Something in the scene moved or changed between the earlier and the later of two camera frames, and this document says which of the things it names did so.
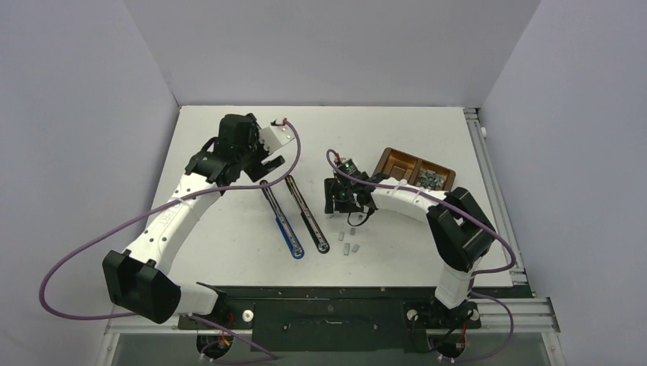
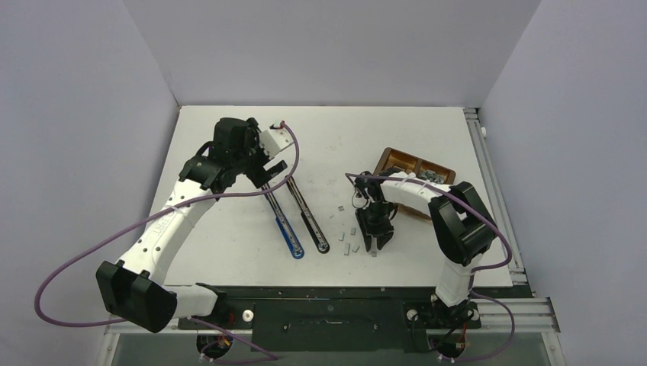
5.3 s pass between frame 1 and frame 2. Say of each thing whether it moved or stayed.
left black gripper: stayed
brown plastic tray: stayed
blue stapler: stayed
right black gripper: moved
